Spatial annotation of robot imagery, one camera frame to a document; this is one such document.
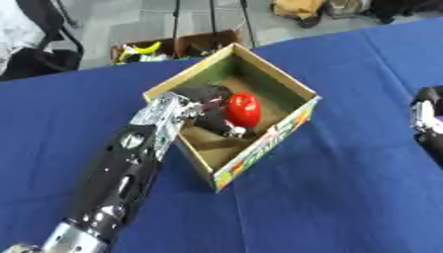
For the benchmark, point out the black bag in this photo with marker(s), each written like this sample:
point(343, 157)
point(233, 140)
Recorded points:
point(404, 8)

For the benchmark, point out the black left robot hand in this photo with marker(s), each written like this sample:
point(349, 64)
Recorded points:
point(209, 115)

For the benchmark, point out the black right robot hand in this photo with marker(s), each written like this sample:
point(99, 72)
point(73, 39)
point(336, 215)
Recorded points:
point(430, 122)

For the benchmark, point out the yellow bag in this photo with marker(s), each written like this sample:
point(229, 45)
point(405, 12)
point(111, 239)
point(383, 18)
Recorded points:
point(299, 10)

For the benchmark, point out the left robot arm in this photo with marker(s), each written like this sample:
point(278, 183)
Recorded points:
point(124, 164)

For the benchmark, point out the tan cardboard box green inside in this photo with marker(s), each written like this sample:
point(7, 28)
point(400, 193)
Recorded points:
point(233, 112)

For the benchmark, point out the black office chair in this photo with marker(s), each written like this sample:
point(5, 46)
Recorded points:
point(40, 42)

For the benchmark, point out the black tripod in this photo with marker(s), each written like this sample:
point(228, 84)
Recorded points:
point(212, 16)

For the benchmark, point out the grey bag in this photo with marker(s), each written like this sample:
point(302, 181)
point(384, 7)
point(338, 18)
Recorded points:
point(348, 7)

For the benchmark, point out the red toy apple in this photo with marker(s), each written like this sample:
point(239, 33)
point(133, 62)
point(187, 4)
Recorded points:
point(242, 109)

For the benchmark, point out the brown cardboard box with items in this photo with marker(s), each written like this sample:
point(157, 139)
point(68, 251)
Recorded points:
point(173, 47)

